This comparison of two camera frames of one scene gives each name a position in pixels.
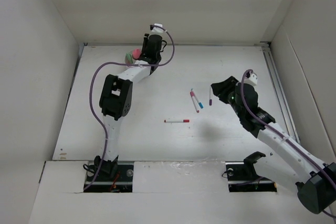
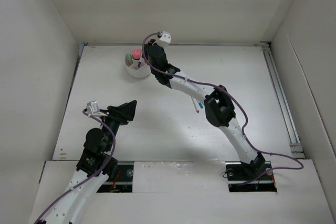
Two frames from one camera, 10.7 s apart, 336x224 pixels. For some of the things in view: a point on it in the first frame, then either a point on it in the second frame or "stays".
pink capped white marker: (195, 103) stays
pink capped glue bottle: (136, 53) stays
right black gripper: (223, 87) → (150, 43)
